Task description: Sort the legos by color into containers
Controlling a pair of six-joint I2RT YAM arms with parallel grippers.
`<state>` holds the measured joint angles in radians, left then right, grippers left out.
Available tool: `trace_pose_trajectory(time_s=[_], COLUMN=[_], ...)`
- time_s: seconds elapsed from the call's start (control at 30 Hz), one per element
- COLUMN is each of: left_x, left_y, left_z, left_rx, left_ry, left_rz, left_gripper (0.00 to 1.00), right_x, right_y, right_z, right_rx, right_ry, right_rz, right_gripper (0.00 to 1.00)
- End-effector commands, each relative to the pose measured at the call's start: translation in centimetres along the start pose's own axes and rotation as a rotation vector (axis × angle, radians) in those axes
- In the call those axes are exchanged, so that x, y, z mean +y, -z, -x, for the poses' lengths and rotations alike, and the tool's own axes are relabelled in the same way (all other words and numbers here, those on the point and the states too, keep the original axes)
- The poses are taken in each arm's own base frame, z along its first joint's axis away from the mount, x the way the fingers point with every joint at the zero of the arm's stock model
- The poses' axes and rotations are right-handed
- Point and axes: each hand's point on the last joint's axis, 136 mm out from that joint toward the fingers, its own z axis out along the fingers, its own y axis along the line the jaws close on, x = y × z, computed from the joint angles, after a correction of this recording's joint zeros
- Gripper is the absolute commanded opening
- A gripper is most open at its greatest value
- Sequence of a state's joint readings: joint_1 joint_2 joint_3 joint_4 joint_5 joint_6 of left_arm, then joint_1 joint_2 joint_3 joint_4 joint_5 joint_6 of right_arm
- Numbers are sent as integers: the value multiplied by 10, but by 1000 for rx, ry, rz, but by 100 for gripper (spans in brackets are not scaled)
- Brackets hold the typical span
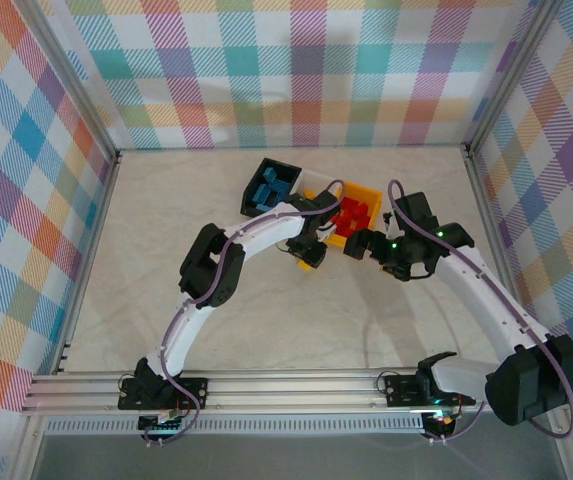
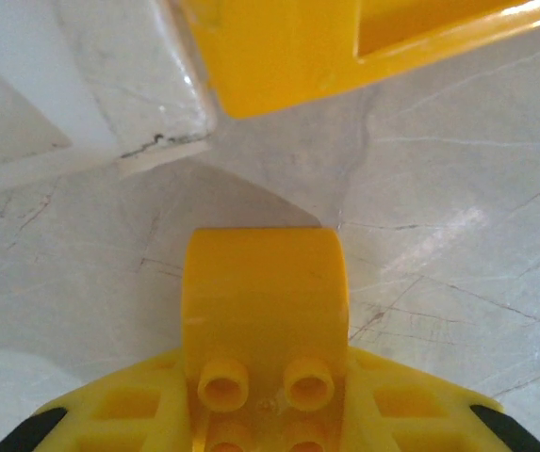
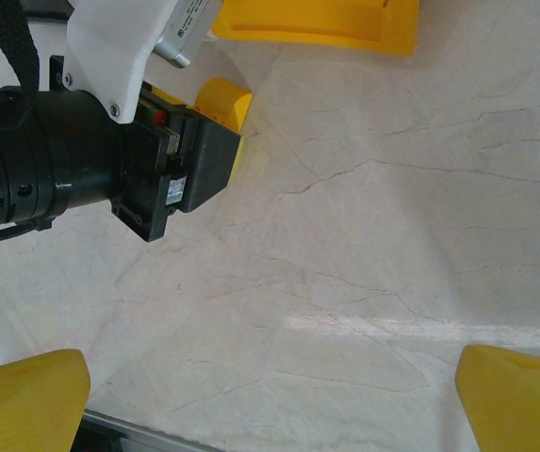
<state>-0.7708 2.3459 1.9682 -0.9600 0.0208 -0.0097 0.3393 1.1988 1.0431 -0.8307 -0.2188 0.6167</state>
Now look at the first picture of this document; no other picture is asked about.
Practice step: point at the yellow lego brick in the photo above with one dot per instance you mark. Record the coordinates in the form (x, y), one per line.
(308, 194)
(308, 266)

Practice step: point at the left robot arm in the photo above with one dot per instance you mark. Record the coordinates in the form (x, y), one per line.
(266, 227)

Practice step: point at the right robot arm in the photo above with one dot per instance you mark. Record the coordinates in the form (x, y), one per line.
(486, 300)

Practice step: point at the white bin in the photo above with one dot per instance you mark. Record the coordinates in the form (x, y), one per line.
(316, 177)

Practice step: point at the black bin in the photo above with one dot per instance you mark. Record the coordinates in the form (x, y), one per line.
(293, 175)

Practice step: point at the orange bin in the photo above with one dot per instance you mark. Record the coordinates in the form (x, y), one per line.
(366, 192)

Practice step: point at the small circuit board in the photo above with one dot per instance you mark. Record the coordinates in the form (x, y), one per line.
(441, 422)
(163, 425)

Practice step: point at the aluminium side rail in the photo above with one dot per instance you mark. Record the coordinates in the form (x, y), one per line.
(503, 255)
(88, 260)

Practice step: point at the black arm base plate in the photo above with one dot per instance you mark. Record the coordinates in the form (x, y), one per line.
(198, 392)
(398, 390)

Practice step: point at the wide aluminium frame rail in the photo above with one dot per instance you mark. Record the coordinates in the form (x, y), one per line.
(291, 395)

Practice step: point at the aluminium frame post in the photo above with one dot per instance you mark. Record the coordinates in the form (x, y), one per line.
(66, 80)
(516, 75)

